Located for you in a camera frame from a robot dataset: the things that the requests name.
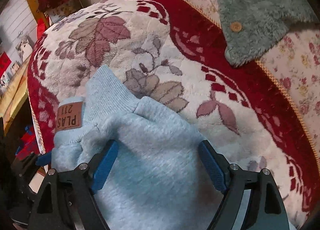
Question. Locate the pink floral bed sheet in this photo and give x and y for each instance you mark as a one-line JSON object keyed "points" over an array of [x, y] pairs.
{"points": [[294, 67]]}

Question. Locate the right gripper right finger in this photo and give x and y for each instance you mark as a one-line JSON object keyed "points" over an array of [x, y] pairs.
{"points": [[251, 200]]}

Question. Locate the red floral plush blanket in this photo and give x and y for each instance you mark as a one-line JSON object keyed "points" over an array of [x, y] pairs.
{"points": [[148, 35]]}

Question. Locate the light blue fleece pants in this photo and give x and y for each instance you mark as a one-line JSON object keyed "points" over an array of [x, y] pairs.
{"points": [[158, 120]]}

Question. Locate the grey fuzzy buttoned cardigan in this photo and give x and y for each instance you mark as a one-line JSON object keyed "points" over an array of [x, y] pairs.
{"points": [[252, 27]]}

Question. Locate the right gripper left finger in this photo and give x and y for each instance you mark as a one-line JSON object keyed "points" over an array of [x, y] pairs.
{"points": [[65, 200]]}

